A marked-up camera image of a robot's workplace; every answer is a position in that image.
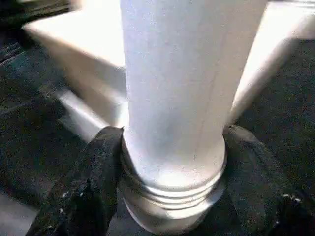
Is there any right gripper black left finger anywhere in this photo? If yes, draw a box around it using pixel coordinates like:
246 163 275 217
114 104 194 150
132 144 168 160
24 126 124 236

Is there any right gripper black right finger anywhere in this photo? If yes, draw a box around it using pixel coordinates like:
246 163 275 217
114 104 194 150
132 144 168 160
222 125 315 236

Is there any white plastic table leg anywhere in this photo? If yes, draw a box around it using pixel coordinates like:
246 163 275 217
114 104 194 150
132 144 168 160
119 0 268 205

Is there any white plastic table top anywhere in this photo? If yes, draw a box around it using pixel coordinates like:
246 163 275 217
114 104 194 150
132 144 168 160
22 0 315 233

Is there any black shiny mat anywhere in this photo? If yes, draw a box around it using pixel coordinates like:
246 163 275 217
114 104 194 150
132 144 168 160
0 0 315 236

